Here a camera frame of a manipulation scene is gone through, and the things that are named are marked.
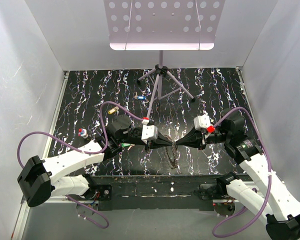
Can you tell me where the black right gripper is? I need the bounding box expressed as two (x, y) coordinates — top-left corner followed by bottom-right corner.
(175, 125), (230, 150)

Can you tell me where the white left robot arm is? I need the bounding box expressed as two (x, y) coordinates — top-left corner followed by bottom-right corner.
(17, 115), (173, 207)

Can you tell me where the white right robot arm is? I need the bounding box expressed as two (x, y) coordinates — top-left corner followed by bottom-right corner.
(175, 107), (300, 240)

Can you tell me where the key with green tag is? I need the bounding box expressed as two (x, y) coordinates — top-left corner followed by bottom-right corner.
(121, 143), (135, 151)

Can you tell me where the key with blue tag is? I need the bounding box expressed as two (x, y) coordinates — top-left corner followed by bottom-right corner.
(134, 92), (147, 101)

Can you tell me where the key with yellow tag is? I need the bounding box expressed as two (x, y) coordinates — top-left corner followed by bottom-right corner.
(107, 106), (120, 115)

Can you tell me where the white perforated music stand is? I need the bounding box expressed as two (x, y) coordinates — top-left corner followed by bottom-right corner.
(103, 0), (227, 133)

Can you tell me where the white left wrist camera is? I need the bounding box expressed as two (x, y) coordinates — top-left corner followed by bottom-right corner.
(141, 117), (159, 144)

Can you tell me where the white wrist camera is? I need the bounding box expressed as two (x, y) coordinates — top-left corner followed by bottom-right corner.
(141, 117), (159, 144)
(193, 114), (215, 133)

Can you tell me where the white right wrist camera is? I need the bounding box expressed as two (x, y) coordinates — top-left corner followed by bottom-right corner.
(193, 114), (215, 133)

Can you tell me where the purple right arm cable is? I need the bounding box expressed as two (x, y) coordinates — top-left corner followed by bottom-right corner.
(211, 106), (273, 238)

